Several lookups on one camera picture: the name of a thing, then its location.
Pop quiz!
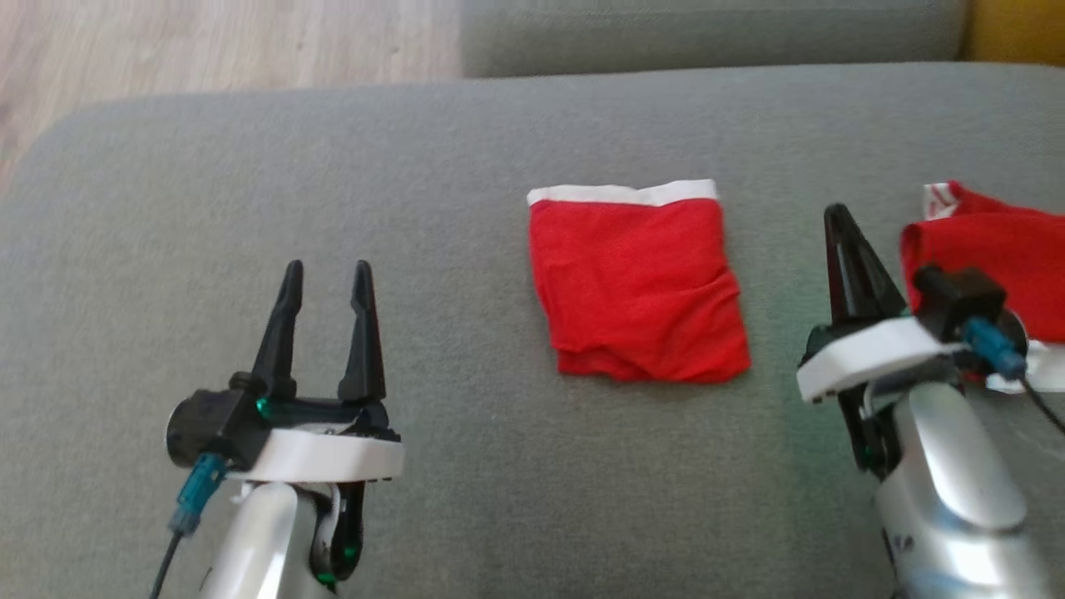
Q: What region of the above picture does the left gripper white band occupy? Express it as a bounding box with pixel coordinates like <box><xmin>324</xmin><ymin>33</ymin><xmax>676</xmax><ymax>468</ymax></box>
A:
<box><xmin>237</xmin><ymin>260</ymin><xmax>407</xmax><ymax>485</ymax></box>

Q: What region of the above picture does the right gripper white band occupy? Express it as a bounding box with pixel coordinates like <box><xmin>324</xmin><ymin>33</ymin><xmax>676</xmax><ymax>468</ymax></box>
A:
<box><xmin>795</xmin><ymin>204</ymin><xmax>974</xmax><ymax>406</ymax></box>

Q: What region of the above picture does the red shirt with white panel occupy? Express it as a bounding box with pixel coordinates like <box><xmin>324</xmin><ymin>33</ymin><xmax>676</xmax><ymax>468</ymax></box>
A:
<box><xmin>900</xmin><ymin>181</ymin><xmax>1065</xmax><ymax>394</ymax></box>

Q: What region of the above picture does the red garment with white stripe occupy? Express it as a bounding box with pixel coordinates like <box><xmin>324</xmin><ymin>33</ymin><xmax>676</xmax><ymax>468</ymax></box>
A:
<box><xmin>527</xmin><ymin>179</ymin><xmax>752</xmax><ymax>384</ymax></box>

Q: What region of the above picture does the grey fabric sofa seat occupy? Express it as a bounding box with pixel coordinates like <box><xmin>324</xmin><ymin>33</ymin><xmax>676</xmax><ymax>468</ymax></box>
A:
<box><xmin>0</xmin><ymin>62</ymin><xmax>1065</xmax><ymax>599</ymax></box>

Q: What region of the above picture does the grey fabric sofa section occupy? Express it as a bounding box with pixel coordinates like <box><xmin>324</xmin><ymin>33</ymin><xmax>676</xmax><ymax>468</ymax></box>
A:
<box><xmin>460</xmin><ymin>0</ymin><xmax>970</xmax><ymax>80</ymax></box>

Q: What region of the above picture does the right camera cable blue plug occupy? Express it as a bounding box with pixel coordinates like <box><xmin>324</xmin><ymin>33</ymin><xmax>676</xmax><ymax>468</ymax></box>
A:
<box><xmin>963</xmin><ymin>318</ymin><xmax>1065</xmax><ymax>435</ymax></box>

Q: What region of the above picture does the camera cable blue plug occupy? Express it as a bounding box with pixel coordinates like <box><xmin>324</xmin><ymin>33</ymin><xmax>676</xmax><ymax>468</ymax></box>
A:
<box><xmin>148</xmin><ymin>452</ymin><xmax>229</xmax><ymax>599</ymax></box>
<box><xmin>963</xmin><ymin>318</ymin><xmax>1065</xmax><ymax>435</ymax></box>

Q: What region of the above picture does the left camera cable blue plug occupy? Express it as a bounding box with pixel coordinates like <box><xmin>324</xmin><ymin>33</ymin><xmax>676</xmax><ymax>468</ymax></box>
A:
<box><xmin>148</xmin><ymin>452</ymin><xmax>229</xmax><ymax>599</ymax></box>

